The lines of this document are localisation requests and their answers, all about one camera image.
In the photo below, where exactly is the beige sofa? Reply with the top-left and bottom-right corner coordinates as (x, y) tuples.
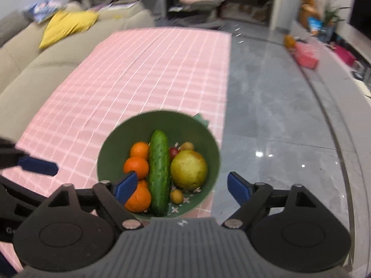
(0, 1), (155, 113)

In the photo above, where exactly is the blue snack bag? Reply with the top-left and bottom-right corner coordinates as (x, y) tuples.
(307, 17), (323, 35)

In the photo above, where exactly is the gold vase with dried grass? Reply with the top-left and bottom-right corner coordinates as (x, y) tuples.
(298, 0), (322, 28)

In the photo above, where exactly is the blue patterned pillow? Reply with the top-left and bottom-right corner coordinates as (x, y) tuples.
(23, 0), (66, 24)

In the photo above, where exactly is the pile of magazines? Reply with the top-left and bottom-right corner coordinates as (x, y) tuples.
(96, 0), (142, 11)

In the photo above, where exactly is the white television cabinet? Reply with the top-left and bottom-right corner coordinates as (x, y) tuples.
(290, 20), (371, 128)

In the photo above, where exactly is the orange tangerine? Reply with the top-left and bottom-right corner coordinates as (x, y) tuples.
(123, 156), (150, 179)
(124, 180), (152, 213)
(129, 141), (150, 160)

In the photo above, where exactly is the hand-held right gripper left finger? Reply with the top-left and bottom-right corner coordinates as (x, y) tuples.
(46, 171), (144, 230)

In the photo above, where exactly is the pink box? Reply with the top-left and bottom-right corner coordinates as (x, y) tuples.
(294, 43), (320, 70)

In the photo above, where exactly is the magenta box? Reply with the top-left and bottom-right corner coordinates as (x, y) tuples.
(335, 46), (356, 66)

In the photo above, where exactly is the pink checked tablecloth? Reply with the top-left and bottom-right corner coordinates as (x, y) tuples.
(0, 27), (232, 273)

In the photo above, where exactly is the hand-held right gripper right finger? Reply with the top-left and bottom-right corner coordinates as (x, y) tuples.
(223, 171), (315, 229)

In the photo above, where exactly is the yellow-green pear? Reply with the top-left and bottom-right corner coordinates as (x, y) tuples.
(170, 150), (208, 191)

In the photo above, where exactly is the yellow pillow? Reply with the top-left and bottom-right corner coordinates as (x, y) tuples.
(38, 10), (99, 50)

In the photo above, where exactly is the orange box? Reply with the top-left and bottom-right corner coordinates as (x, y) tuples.
(283, 35), (297, 50)

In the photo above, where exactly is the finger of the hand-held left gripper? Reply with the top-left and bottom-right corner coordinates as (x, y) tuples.
(0, 175), (50, 209)
(0, 138), (59, 177)

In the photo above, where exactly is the white photo frame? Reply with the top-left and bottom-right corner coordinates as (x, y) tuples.
(352, 61), (366, 77)

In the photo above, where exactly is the green potted plant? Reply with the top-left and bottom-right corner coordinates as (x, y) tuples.
(320, 0), (352, 37)

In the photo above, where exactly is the green cucumber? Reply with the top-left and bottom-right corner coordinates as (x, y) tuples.
(147, 130), (171, 217)

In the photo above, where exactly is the green colander bowl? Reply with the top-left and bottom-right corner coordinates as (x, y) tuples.
(96, 109), (221, 220)

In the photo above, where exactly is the grey cushion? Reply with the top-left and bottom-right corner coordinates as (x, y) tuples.
(0, 12), (31, 47)

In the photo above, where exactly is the black television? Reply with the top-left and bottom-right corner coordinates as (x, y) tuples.
(349, 0), (371, 39)

